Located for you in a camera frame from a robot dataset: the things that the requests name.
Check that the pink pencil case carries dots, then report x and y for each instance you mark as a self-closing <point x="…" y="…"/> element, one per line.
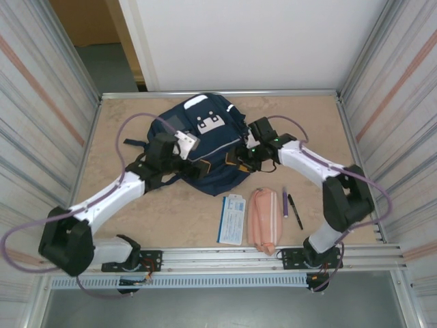
<point x="264" y="218"/>

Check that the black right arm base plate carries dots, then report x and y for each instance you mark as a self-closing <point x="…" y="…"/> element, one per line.
<point x="292" y="258"/>

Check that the purple highlighter pen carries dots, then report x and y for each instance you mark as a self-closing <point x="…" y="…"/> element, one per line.
<point x="285" y="203"/>

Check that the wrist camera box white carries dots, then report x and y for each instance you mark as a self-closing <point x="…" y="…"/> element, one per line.
<point x="251" y="140"/>
<point x="187" y="143"/>

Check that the white blue card packet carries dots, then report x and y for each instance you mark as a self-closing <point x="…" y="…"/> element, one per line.
<point x="232" y="218"/>

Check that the black marker pen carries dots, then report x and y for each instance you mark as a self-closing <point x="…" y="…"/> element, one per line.
<point x="295" y="212"/>

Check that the wide aluminium mounting rail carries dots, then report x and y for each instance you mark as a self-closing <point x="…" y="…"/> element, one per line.
<point x="222" y="256"/>

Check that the thin aluminium table edge rail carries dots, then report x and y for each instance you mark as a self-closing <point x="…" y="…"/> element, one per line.
<point x="136" y="95"/>

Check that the black round base clamp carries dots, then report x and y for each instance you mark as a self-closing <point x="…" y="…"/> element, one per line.
<point x="319" y="286"/>
<point x="128" y="292"/>

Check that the brown wooden door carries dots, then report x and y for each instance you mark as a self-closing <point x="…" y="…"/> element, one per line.
<point x="85" y="20"/>

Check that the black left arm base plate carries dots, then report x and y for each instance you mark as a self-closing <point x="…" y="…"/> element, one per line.
<point x="153" y="259"/>

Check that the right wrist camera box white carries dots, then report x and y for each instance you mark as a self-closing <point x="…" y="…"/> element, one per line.
<point x="251" y="140"/>

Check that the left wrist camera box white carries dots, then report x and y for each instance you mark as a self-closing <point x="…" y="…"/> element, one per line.
<point x="187" y="143"/>

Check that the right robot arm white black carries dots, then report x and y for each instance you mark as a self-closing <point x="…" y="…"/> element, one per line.
<point x="307" y="160"/>

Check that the navy blue backpack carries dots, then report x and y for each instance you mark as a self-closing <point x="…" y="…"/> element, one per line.
<point x="211" y="157"/>

